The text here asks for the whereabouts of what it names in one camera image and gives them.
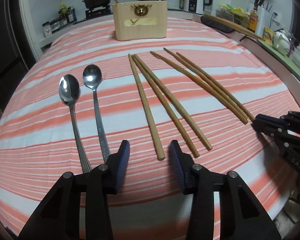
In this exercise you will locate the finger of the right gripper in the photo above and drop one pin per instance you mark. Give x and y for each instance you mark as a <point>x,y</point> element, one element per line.
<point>267,130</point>
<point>262,120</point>

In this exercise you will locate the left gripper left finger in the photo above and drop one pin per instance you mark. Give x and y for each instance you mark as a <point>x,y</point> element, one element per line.
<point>57,215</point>

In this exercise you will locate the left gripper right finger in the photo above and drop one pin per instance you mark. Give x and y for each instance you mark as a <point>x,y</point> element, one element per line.
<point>242,215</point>

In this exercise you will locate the wooden chopstick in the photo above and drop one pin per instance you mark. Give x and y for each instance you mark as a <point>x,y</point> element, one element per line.
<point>248,114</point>
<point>202,76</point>
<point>149,117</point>
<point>180,109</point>
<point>206,87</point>
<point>168,109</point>

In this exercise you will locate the green tray mat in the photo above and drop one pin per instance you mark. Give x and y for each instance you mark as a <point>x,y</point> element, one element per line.
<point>292,63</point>

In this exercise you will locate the pink striped tablecloth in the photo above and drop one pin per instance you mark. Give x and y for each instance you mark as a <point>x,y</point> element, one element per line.
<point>37,142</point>

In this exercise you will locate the white teapot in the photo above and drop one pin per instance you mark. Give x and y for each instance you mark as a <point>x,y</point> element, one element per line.
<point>281,43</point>

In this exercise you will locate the small yellow packet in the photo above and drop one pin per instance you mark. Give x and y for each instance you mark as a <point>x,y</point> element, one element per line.
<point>268,35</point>

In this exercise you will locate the sauce bottle yellow label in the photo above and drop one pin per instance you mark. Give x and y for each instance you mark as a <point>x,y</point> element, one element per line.
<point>253,19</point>

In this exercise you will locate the wooden cutting board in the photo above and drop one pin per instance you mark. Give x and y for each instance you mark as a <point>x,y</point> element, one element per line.
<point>235,26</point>

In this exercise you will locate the white knife holder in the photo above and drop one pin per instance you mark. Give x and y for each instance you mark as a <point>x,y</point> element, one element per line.
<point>263,17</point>

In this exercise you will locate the bag of yellow items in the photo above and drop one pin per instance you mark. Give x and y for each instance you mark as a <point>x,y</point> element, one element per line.
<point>236,15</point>

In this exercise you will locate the wide-bowl steel spoon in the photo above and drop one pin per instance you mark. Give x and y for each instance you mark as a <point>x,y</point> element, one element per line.
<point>69,92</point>

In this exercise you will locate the wooden utensil holder box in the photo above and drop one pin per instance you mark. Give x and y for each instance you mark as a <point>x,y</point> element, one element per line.
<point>140,20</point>

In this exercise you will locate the small white jar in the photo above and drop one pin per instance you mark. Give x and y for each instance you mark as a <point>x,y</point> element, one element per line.
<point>47,29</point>

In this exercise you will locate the gas stove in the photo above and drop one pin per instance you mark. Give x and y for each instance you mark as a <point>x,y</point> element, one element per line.
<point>97,12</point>

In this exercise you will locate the condiment bottles group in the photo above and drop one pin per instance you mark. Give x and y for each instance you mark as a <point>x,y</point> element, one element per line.
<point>66,16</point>

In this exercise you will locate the orange-lid clay pot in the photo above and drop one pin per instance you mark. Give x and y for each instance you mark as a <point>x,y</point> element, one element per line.
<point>92,4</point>

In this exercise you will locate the long flat-handle steel spoon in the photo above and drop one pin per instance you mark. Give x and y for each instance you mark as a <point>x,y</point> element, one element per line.
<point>92,78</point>

